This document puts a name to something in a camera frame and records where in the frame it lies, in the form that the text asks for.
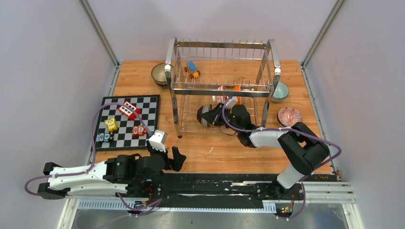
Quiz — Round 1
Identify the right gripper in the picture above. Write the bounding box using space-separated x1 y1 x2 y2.
201 103 241 134

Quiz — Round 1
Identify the dark patterned bowl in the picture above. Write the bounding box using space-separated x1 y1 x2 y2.
196 104 212 128

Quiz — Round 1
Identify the orange floral white bowl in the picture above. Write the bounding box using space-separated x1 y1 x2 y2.
212 85 227 104

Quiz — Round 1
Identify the steel two-tier dish rack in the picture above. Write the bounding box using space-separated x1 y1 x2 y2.
165 37 281 138

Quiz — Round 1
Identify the orange bowl white inside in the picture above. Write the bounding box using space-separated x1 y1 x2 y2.
231 85 244 106

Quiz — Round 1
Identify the brown speckled bowl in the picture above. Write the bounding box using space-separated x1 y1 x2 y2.
151 63 167 81

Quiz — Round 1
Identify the small celadon green bowl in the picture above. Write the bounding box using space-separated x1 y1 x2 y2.
271 96 288 103

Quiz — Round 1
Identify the large ribbed celadon bowl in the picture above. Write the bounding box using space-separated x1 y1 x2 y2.
273 82 289 97

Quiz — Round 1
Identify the orange geometric pattern bowl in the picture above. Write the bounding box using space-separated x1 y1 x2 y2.
277 107 303 125

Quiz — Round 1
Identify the blue floral bowl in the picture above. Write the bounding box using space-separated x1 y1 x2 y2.
279 122 302 128

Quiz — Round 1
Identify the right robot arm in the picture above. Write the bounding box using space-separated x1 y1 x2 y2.
196 103 330 199

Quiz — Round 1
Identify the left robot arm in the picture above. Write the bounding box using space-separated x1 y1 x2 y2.
37 141 187 200

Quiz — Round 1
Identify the red robot toy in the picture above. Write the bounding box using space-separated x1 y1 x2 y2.
132 125 148 136

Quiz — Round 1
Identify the toy brick car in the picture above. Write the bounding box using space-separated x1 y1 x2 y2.
183 61 201 79

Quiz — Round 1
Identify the black white chessboard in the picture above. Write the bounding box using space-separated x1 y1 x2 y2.
95 94 160 151

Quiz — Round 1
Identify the red toy brick block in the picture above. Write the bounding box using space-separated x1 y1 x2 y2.
118 101 141 121

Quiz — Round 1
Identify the yellow owl toy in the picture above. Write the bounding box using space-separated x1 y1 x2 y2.
104 117 118 132

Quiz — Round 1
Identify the blue owl toy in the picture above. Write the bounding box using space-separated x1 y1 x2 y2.
96 132 114 143

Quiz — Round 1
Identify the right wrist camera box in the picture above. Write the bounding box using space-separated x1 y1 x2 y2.
225 96 238 109

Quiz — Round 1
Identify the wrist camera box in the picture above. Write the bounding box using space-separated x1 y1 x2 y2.
225 96 238 109
148 130 168 152

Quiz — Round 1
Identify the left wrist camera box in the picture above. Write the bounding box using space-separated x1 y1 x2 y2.
148 130 168 152

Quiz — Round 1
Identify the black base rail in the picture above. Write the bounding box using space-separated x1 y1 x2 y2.
126 173 305 214

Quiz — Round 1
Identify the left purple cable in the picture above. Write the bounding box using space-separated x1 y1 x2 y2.
24 102 152 195

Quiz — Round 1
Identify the purple cable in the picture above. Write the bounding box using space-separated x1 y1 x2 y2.
24 102 152 195
221 98 342 220

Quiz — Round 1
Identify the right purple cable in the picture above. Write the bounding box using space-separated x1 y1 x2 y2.
221 98 342 220

